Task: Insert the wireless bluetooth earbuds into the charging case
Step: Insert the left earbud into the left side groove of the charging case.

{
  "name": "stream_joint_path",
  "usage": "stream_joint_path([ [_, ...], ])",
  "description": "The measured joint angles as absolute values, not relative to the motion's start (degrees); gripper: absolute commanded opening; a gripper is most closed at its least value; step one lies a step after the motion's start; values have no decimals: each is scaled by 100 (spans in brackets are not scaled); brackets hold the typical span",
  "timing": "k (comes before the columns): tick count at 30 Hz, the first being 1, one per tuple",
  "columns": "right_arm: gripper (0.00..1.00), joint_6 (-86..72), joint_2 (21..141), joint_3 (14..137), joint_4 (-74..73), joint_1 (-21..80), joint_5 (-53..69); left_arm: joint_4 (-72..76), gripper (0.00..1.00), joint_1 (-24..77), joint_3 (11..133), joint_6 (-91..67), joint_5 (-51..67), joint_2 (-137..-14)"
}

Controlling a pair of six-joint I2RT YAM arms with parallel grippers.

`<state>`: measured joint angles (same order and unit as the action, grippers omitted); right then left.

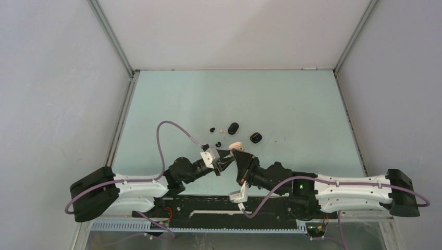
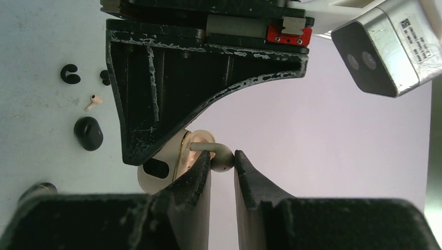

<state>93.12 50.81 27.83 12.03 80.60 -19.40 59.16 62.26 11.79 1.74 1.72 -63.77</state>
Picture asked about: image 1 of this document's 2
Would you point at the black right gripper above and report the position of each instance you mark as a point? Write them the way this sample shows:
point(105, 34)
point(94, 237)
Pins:
point(246, 162)

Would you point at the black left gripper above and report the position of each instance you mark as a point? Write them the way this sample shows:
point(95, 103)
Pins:
point(223, 162)

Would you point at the pink charging case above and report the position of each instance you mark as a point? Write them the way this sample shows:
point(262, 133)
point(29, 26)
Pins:
point(236, 146)

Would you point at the black oval charging case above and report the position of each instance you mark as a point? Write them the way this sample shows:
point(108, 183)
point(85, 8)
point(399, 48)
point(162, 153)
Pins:
point(233, 128)

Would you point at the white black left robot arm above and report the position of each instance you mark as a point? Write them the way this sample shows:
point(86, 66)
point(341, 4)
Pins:
point(105, 192)

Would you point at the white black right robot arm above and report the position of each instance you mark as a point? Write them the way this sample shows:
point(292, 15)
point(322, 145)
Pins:
point(312, 194)

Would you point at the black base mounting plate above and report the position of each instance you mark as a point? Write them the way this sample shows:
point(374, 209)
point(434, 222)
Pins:
point(217, 211)

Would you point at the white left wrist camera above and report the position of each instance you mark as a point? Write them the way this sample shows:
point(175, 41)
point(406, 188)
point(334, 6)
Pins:
point(210, 157)

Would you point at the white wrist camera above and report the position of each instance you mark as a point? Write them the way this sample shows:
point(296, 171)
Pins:
point(210, 157)
point(240, 197)

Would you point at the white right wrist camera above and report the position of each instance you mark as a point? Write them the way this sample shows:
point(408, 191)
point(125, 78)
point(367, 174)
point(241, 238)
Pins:
point(240, 197)

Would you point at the aluminium frame rail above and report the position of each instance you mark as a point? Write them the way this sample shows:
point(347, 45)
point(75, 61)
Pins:
point(315, 228)

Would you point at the grey slotted cable duct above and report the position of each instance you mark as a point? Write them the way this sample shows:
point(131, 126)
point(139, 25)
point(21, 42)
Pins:
point(145, 226)

